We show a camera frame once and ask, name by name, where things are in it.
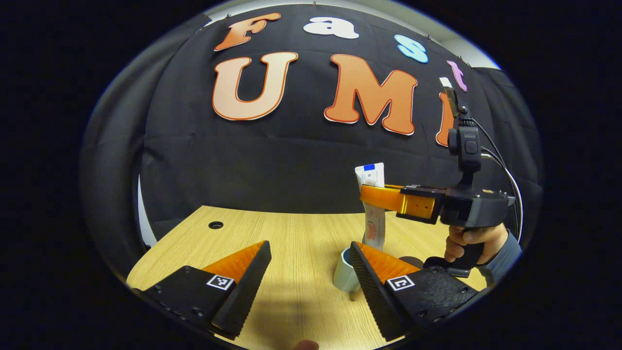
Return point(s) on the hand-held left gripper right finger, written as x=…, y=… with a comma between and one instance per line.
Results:
x=374, y=291

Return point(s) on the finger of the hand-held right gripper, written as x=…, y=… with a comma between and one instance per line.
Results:
x=384, y=197

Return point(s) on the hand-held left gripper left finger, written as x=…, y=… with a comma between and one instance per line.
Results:
x=248, y=287

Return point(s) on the white toothpaste tube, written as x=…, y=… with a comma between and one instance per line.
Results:
x=374, y=228

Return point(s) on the wooden desktop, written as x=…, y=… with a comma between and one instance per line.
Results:
x=301, y=243

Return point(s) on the black backdrop cloth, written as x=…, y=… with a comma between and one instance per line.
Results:
x=272, y=165

